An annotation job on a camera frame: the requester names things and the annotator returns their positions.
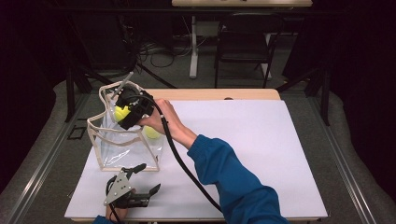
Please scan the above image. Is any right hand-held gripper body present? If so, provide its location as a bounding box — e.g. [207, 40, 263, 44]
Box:
[111, 71, 156, 121]

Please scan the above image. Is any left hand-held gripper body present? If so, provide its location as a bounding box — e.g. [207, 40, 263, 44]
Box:
[103, 171, 154, 210]

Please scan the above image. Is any plain yellow tennis ball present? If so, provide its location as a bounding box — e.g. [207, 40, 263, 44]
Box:
[113, 105, 132, 123]

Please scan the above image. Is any clear plastic bag beige trim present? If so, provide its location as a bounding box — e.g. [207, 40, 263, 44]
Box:
[86, 79, 170, 173]

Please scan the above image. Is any yellow tennis ball black mark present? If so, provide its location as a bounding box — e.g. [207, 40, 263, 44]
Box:
[143, 125, 163, 140]

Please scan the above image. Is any person's right hand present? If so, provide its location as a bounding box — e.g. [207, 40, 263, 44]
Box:
[137, 98, 182, 138]

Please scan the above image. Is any person's left hand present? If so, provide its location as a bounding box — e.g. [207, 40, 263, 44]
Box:
[105, 188, 137, 223]

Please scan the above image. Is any black metal stand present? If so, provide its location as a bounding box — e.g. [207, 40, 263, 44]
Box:
[275, 66, 331, 127]
[64, 66, 94, 123]

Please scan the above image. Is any light wooden table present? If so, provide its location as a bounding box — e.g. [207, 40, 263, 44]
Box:
[64, 88, 329, 223]

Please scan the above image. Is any white-legged background desk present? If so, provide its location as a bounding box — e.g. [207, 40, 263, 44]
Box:
[171, 0, 313, 80]

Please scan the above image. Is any dark curtain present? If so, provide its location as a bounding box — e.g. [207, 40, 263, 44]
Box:
[0, 0, 68, 194]
[328, 0, 396, 200]

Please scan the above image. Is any black folding chair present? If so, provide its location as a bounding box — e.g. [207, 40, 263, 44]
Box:
[214, 12, 286, 90]

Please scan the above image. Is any white table sheet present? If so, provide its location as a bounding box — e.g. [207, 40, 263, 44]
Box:
[64, 99, 329, 220]

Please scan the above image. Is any left hand-held gripper black cable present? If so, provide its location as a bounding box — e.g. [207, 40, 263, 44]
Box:
[105, 176, 122, 224]

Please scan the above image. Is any hand-held gripper black cable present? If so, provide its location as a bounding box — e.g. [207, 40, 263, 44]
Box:
[105, 176, 122, 224]
[124, 93, 224, 214]

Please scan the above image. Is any right hand-held gripper black cable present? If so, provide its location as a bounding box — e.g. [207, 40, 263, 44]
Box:
[124, 93, 224, 214]

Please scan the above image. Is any bundle of floor cables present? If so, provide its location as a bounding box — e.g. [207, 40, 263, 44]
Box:
[118, 15, 194, 76]

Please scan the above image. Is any black floor outlet frame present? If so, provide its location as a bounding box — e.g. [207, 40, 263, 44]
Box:
[67, 125, 87, 141]

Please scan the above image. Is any metal floor rail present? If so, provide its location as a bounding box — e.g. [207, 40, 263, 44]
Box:
[0, 92, 92, 224]
[309, 92, 379, 224]

